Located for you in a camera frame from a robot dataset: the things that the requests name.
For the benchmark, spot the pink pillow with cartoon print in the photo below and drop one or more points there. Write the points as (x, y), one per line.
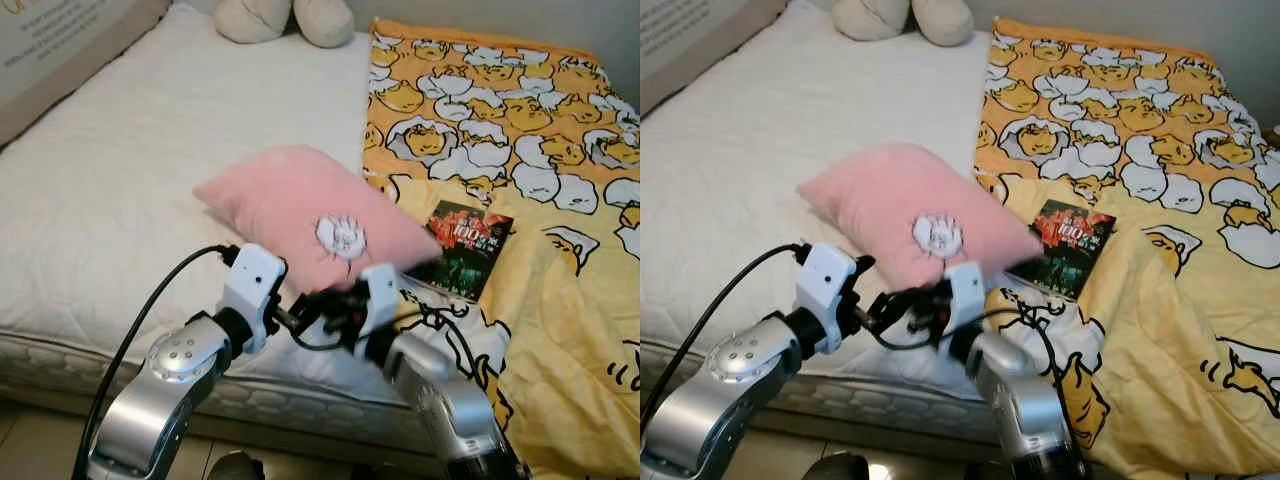
(280, 200)
(880, 210)

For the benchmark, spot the dark red paperback book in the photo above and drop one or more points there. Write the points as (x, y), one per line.
(470, 250)
(1075, 245)

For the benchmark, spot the yellow cartoon egg blanket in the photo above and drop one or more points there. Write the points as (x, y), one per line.
(1180, 320)
(560, 300)

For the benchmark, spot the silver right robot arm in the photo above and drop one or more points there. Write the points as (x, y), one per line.
(1020, 410)
(440, 400)

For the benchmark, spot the white quilted mattress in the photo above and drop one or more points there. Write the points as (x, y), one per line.
(760, 200)
(120, 200)

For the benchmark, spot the grey left robot leg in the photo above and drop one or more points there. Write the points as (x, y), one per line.
(235, 468)
(835, 468)

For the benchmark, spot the beige plush toy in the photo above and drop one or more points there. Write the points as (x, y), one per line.
(870, 20)
(250, 20)

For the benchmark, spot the large printed headboard cushion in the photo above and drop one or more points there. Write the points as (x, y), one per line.
(690, 40)
(60, 50)

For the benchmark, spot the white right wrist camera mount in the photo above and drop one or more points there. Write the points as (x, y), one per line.
(378, 295)
(965, 295)

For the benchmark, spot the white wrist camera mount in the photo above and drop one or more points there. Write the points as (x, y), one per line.
(378, 295)
(825, 280)
(250, 280)
(965, 295)

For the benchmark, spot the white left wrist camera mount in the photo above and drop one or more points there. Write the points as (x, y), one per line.
(250, 280)
(825, 280)

